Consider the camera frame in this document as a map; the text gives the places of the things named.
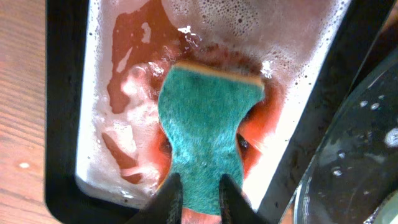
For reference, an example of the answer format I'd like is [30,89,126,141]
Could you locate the black rectangular soapy tray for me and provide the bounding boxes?
[45,0,395,223]

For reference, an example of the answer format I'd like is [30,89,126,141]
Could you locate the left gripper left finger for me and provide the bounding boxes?
[126,173,183,224]

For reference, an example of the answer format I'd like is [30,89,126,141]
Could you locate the light blue plate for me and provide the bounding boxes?
[363,190,398,224]

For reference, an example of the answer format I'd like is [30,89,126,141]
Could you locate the green scrubbing sponge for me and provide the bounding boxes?
[158,61,265,215]

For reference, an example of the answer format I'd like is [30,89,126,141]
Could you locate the black round tray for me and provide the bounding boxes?
[294,50,397,223]

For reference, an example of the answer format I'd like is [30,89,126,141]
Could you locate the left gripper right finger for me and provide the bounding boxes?
[219,174,269,224]

